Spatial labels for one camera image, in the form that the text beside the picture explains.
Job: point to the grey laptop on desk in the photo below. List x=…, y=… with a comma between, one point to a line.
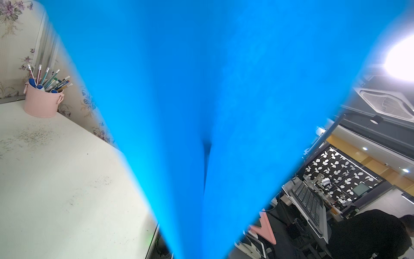
x=310, y=204

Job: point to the pens in cup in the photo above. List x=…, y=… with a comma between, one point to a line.
x=47, y=80

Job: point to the dark blue paper sheet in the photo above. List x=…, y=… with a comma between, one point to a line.
x=213, y=103

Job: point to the seated person in black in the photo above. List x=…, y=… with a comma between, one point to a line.
x=373, y=232

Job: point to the pink pen cup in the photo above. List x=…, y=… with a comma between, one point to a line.
x=41, y=104

